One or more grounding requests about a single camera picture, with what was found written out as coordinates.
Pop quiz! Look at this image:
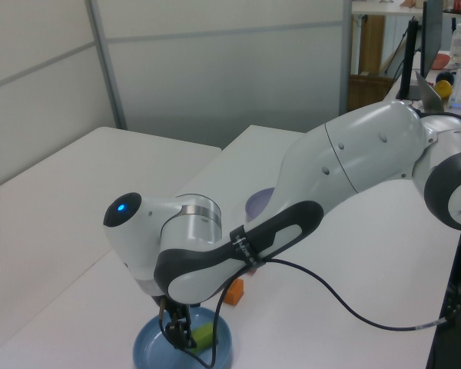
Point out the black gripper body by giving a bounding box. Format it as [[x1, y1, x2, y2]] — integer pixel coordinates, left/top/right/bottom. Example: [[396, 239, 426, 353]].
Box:
[[154, 294, 194, 322]]

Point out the green rectangular block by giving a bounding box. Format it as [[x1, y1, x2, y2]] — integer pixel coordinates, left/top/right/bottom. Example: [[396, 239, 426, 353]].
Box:
[[190, 321, 218, 351]]

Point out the orange rectangular block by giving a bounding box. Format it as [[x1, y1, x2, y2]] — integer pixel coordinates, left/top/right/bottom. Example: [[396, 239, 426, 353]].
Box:
[[222, 278, 245, 307]]

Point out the blue plate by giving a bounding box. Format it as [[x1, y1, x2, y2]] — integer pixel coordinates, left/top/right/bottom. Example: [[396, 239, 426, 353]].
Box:
[[132, 306, 234, 369]]

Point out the purple plate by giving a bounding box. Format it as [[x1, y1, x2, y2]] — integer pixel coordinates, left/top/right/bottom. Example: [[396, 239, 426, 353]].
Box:
[[244, 187, 277, 224]]

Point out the wooden cabinet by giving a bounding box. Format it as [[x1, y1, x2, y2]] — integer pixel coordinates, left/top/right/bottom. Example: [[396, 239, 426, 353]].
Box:
[[359, 15, 386, 76]]

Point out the black monitor stand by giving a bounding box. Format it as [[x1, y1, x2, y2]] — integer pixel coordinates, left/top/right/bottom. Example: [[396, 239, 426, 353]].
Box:
[[395, 18, 423, 101]]

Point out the yellow ball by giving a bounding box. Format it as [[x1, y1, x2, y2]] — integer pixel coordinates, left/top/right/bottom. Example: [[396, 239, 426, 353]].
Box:
[[434, 81, 453, 99]]

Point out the white background desk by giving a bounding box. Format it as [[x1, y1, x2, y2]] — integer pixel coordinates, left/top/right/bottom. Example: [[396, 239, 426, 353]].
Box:
[[351, 0, 461, 18]]

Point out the black computer monitor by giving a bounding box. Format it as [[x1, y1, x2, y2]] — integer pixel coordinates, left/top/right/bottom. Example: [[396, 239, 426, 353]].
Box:
[[420, 0, 445, 80]]

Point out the clear plastic bottle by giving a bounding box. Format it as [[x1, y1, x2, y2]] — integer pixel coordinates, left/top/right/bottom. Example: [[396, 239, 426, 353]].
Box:
[[449, 22, 461, 67]]

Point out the black hanging robot cable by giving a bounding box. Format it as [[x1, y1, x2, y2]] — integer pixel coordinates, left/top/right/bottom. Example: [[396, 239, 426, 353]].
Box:
[[157, 258, 458, 366]]

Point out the grey partition post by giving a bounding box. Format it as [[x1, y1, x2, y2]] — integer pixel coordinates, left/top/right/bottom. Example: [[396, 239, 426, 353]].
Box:
[[340, 0, 354, 116]]

